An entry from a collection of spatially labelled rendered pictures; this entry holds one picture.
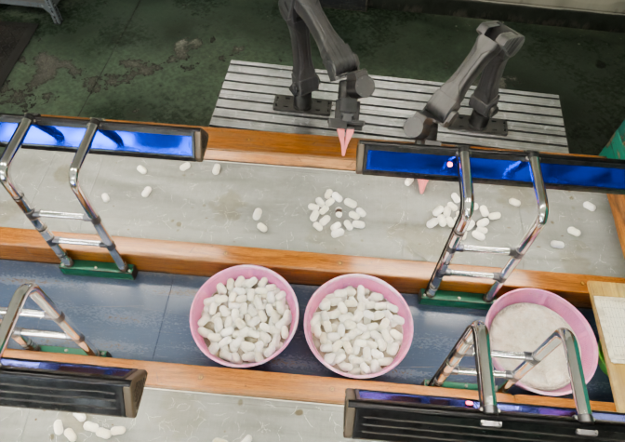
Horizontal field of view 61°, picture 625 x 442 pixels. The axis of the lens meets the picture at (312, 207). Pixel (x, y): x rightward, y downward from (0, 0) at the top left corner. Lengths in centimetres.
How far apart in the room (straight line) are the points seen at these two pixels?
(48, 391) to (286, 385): 51
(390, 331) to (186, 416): 52
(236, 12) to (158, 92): 78
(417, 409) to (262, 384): 46
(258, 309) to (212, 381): 21
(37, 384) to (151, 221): 66
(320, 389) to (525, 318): 56
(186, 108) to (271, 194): 141
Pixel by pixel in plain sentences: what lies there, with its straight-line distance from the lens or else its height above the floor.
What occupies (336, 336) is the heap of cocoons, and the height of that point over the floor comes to 74.
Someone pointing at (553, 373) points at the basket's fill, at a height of 73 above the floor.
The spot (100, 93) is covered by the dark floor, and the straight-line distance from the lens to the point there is 308.
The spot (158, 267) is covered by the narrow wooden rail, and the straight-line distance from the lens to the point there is 150.
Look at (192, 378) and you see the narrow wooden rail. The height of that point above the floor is 76.
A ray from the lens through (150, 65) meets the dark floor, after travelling 316.
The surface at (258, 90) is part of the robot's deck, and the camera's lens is 193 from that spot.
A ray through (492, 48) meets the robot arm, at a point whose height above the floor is 108.
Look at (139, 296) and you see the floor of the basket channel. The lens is 151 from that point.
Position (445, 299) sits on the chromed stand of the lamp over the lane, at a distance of 145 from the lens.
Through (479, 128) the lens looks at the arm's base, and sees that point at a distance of 187.
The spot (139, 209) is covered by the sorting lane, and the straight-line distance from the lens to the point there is 158.
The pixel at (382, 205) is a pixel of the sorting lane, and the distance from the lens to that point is 154.
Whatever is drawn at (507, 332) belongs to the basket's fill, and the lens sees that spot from 144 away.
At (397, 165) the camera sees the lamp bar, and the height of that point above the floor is 107.
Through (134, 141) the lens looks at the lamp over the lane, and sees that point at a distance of 127.
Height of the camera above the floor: 199
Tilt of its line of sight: 56 degrees down
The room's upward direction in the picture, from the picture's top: 2 degrees clockwise
